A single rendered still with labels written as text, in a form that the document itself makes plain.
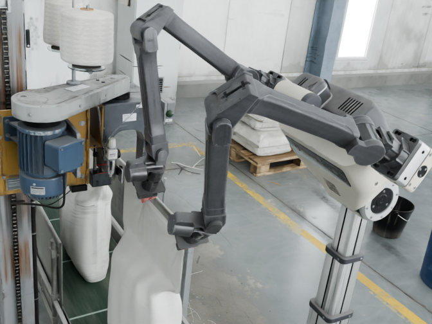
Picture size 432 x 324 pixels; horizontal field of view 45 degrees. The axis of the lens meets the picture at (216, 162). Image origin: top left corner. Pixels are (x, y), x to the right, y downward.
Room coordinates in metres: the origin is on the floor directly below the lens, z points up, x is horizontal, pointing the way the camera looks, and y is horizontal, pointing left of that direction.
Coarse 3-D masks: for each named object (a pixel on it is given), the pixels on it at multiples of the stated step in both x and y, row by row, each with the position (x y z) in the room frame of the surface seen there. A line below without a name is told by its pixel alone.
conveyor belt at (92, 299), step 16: (48, 208) 2.64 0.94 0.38; (112, 240) 2.38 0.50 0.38; (64, 256) 2.18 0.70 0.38; (64, 272) 2.06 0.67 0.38; (64, 288) 1.94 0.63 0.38; (80, 288) 1.95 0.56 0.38; (96, 288) 1.97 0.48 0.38; (64, 304) 1.83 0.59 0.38; (80, 304) 1.84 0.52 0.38; (96, 304) 1.85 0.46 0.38; (80, 320) 1.74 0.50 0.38; (96, 320) 1.75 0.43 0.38
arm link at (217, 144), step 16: (208, 128) 1.08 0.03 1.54; (224, 128) 1.03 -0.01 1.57; (208, 144) 1.09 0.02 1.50; (224, 144) 1.05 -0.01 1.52; (208, 160) 1.11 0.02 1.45; (224, 160) 1.12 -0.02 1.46; (208, 176) 1.14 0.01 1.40; (224, 176) 1.15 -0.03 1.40; (208, 192) 1.17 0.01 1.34; (224, 192) 1.18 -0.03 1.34; (208, 208) 1.19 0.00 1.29; (224, 208) 1.20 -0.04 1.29; (224, 224) 1.23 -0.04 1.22
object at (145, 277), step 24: (144, 216) 1.60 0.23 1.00; (120, 240) 1.68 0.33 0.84; (144, 240) 1.59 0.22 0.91; (168, 240) 1.43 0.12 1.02; (120, 264) 1.59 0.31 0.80; (144, 264) 1.53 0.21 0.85; (168, 264) 1.42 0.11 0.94; (120, 288) 1.54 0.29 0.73; (144, 288) 1.44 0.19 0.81; (168, 288) 1.40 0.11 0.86; (120, 312) 1.52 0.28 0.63; (144, 312) 1.41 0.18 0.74; (168, 312) 1.42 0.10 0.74
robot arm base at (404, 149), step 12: (396, 132) 1.30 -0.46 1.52; (396, 144) 1.21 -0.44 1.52; (408, 144) 1.24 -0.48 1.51; (420, 144) 1.23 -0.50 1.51; (384, 156) 1.20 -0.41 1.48; (396, 156) 1.20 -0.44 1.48; (408, 156) 1.22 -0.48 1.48; (384, 168) 1.24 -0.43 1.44; (396, 168) 1.21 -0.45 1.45; (396, 180) 1.21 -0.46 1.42
